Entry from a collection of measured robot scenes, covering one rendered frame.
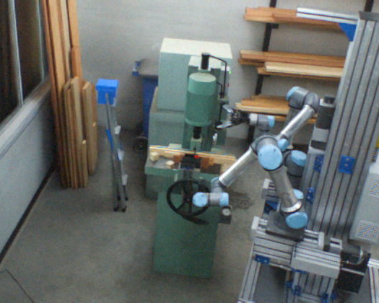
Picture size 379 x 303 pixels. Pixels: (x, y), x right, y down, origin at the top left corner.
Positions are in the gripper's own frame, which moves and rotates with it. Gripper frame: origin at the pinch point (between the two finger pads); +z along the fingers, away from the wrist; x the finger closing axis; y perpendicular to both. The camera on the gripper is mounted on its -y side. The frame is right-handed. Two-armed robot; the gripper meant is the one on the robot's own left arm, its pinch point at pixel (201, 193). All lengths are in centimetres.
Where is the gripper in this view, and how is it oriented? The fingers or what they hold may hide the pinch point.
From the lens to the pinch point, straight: 287.7
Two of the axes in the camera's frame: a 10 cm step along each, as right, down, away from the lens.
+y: -1.2, 9.9, -0.5
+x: 9.9, 1.1, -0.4
